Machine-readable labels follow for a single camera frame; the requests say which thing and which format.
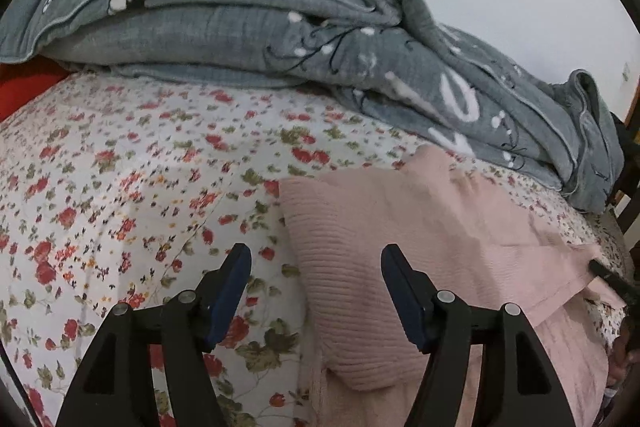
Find floral bed sheet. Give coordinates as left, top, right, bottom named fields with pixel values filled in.
left=0, top=70, right=637, bottom=427

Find grey floral blanket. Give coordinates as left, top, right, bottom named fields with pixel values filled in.
left=1, top=0, right=624, bottom=212

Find red pillow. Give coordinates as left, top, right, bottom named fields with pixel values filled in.
left=0, top=56, right=70, bottom=120

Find pink knit sweater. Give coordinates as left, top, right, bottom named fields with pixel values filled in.
left=280, top=145, right=620, bottom=426

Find person's right hand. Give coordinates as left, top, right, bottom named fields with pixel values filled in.
left=606, top=322, right=639, bottom=387

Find white wall switch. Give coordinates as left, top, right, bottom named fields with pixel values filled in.
left=623, top=63, right=631, bottom=82

